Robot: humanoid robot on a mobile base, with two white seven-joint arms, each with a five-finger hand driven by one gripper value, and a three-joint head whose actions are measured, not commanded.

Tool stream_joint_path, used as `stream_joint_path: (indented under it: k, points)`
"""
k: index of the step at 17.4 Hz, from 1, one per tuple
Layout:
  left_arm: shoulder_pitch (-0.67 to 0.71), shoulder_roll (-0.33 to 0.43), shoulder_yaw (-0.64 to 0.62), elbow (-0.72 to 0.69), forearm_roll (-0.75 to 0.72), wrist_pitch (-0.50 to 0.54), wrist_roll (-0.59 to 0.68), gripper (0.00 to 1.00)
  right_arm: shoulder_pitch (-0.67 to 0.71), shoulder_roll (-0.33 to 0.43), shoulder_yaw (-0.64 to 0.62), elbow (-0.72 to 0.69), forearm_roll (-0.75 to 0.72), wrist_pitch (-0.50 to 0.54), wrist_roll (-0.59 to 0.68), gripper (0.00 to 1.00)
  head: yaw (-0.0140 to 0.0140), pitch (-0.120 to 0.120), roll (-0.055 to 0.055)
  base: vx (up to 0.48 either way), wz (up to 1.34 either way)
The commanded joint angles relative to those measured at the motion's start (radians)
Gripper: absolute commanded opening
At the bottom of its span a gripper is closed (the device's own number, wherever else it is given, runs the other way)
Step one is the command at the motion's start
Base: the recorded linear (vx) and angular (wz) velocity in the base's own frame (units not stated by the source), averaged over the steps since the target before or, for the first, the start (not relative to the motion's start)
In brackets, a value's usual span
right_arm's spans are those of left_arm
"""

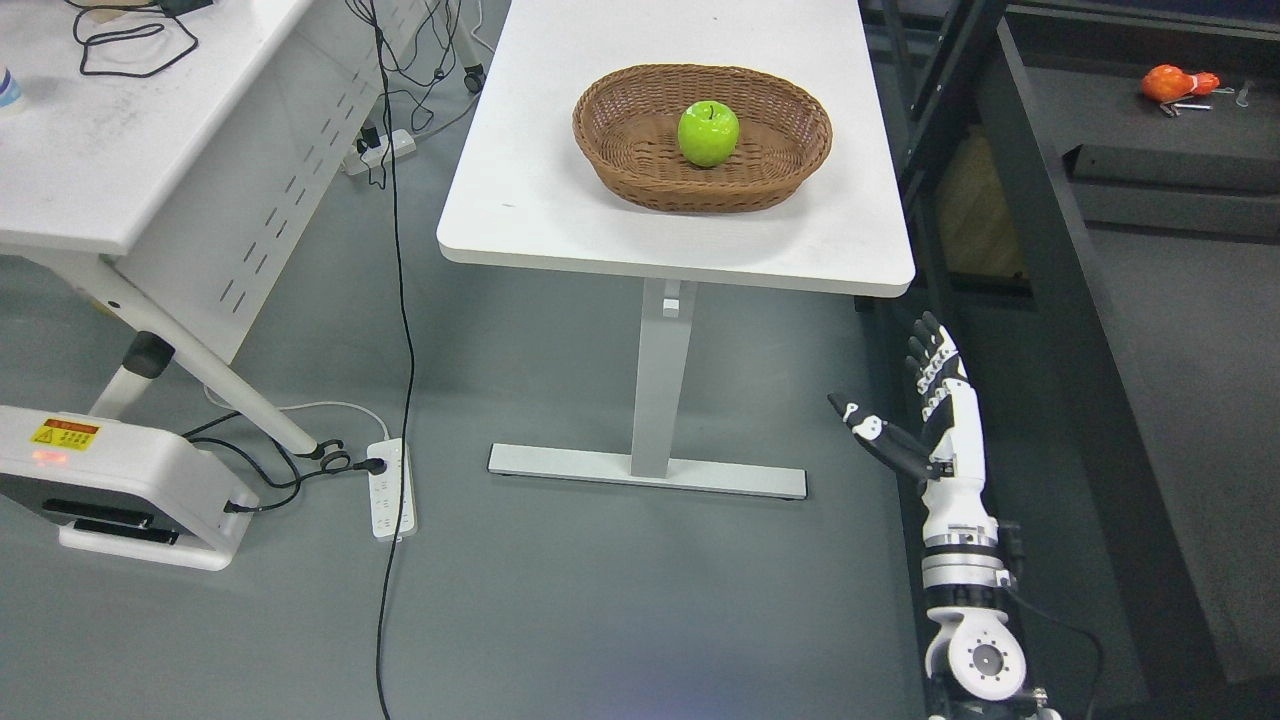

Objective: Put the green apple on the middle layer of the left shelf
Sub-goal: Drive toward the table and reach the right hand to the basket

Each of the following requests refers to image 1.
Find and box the black metal shelf rack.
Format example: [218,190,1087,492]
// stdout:
[860,1,1277,719]

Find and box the green apple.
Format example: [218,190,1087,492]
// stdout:
[677,100,740,168]

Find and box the white machine with warning label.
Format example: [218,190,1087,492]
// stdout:
[1,406,259,571]

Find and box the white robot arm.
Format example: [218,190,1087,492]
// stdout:
[922,477,1061,719]

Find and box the orange toy on shelf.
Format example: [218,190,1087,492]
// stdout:
[1140,64,1221,104]

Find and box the white power strip far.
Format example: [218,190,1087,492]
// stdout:
[340,129,416,176]

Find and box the white pedestal table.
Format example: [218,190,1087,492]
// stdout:
[436,1,915,498]

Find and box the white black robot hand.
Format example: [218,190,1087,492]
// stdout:
[827,311,987,486]

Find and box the white blue cup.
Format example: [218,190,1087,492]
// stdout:
[0,67,26,117]

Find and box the white power strip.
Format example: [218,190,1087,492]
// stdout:
[366,438,419,542]
[340,129,416,176]

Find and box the brown wicker basket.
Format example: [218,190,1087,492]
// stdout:
[572,64,835,213]

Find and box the long black hanging cable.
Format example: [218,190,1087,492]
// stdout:
[346,0,417,720]

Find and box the white desk with perforated panel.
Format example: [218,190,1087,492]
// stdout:
[1,1,381,457]

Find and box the white power strip near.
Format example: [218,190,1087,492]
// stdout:
[366,438,419,542]

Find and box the coiled black cable on desk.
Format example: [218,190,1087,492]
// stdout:
[68,0,198,79]

